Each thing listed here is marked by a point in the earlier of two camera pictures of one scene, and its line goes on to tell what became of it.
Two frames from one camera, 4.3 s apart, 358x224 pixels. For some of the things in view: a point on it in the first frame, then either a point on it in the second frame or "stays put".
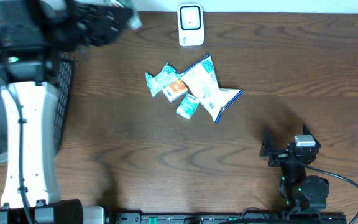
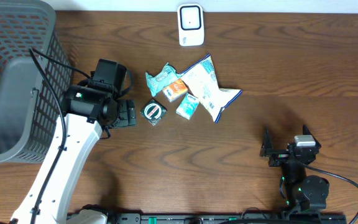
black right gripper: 267,150 stays put
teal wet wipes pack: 159,81 stays put
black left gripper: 102,17 to 132,112
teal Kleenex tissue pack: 188,106 stays put
